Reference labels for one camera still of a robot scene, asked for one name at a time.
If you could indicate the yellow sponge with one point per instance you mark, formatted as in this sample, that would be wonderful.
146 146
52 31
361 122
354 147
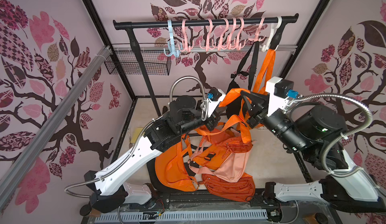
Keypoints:
135 134

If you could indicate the black clothes rack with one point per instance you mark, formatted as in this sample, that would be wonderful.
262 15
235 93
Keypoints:
129 27

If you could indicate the white plastic hook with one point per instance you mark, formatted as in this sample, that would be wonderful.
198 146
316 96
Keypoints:
266 46

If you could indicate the pink plastic hook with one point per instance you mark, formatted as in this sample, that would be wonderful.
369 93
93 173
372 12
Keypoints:
237 45
210 43
229 38
184 46
256 37
223 43

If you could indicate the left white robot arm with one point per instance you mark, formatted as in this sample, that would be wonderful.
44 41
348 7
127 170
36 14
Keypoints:
110 189

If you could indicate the white perforated cable tray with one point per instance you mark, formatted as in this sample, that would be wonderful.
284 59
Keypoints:
182 216

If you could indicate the grey aluminium rail left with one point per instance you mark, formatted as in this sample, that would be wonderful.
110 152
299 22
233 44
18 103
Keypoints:
22 165

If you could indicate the peach pink bag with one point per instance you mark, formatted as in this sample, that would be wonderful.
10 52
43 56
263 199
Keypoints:
231 170

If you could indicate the left metal flex conduit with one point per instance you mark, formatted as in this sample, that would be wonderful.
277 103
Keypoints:
130 154

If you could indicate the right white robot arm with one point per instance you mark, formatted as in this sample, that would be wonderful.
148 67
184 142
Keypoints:
316 131

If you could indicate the metal flex conduit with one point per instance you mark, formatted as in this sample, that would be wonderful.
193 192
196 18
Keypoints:
130 154
354 179

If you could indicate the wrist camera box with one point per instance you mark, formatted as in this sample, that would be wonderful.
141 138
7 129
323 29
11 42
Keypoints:
212 100
280 94

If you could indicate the orange backpack with straps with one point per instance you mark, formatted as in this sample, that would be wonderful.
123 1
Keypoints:
170 167

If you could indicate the light blue plastic hook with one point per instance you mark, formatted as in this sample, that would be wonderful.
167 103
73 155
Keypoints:
172 51

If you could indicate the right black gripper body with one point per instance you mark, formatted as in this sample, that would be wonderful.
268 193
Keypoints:
259 111

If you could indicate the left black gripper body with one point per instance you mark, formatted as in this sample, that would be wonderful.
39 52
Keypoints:
208 122

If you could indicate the dark orange strapped bag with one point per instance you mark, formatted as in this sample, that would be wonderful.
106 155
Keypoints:
237 121

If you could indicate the dark orange waist bag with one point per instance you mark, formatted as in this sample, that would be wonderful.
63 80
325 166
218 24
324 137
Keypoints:
242 191

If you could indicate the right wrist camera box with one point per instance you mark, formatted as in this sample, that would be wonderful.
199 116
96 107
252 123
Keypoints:
280 94

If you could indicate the right metal flex conduit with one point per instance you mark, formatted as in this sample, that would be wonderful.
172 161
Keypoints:
354 179

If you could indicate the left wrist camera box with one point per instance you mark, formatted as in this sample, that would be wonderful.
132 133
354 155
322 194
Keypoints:
212 100

